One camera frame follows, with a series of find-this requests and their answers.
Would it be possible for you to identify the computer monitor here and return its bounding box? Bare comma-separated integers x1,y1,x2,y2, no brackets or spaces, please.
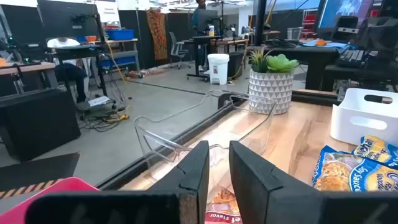
317,0,376,32

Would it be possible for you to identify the orange patterned hanging cloth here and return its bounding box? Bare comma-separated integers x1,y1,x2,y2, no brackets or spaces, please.
146,9,169,62

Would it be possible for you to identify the white wall sign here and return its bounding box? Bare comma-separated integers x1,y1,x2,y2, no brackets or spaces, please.
95,0,121,23

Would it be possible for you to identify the clear plastic bin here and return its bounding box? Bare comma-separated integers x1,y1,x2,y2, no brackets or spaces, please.
133,89,278,218

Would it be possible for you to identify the person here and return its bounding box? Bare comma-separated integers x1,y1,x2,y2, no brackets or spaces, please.
190,0,208,35
46,37,91,104

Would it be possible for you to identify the black standing desk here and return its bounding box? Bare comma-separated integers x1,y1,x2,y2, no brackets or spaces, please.
182,35,225,82

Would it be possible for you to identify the white paper sheet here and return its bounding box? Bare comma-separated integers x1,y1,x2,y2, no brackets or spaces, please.
88,95,111,108

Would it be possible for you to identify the black keyboard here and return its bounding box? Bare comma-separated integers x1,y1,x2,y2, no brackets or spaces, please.
335,49,376,68

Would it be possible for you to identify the blue storage bin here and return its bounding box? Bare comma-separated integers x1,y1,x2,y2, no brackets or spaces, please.
106,29,136,42

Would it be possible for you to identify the blue cloth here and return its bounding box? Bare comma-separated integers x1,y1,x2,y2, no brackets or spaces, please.
302,39,352,53

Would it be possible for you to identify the white trash can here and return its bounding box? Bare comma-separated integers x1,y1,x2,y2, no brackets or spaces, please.
206,53,230,86

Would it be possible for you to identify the white plastic bin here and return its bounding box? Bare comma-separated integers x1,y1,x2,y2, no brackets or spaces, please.
330,88,398,147

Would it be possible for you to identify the red rack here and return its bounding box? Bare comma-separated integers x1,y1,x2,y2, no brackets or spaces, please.
302,8,318,32

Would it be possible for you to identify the grey office chair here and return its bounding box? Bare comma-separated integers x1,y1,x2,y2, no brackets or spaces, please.
169,30,192,70

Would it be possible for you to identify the grey shelf unit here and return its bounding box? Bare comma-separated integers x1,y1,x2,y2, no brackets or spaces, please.
99,37,141,73

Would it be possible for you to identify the succulent plant in patterned pot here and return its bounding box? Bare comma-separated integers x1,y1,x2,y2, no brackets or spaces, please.
248,46,300,115

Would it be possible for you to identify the black frame workbench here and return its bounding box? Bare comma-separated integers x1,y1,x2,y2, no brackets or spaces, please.
45,14,119,114

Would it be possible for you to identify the red plastic bin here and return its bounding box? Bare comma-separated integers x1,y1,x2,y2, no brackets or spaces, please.
0,176,100,224

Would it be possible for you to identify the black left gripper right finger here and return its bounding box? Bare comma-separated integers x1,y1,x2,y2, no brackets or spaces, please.
229,140,315,224

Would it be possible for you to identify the black cabinet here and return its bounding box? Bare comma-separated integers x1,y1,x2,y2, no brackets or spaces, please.
0,88,81,162

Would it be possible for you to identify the blue Maruchan ramen pack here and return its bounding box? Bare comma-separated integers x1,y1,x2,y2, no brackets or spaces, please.
353,135,398,170
312,144,398,192

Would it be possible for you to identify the yellow cable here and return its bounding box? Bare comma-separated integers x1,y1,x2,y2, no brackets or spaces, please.
104,40,131,124

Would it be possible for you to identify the hazard-striped black floor mat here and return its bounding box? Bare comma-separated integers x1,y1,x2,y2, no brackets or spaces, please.
0,152,81,200

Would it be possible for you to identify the wooden top desk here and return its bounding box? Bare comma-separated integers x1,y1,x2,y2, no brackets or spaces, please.
0,61,57,94

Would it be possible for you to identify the coiled black cable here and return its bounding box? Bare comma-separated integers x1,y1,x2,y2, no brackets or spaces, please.
267,37,298,50

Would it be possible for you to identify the dark workstation desk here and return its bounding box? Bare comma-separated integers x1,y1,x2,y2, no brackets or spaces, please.
247,45,341,91

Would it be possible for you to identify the black stand pole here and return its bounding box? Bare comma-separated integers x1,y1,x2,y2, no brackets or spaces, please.
253,0,269,47

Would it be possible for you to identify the red Maruchan ramen pack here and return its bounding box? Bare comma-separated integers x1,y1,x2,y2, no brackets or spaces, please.
205,185,243,224

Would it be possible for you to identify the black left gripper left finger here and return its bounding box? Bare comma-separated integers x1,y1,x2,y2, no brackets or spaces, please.
149,140,210,224

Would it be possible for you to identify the white wire basket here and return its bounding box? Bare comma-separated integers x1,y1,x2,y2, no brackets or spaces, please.
286,27,304,41

